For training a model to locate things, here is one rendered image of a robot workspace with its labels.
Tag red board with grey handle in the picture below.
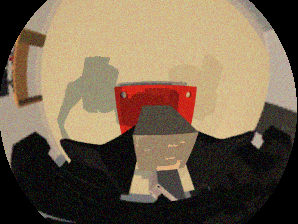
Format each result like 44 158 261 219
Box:
114 84 198 171

